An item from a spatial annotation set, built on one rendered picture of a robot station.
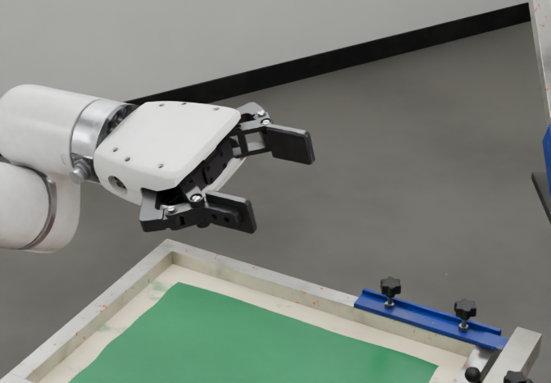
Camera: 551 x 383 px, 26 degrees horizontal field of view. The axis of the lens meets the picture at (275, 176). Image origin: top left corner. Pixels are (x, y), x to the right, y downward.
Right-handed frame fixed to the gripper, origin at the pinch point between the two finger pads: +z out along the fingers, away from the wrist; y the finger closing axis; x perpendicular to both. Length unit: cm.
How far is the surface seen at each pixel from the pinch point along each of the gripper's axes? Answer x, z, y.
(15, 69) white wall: 182, -305, 223
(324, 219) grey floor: 235, -170, 232
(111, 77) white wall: 205, -288, 258
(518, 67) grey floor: 273, -162, 405
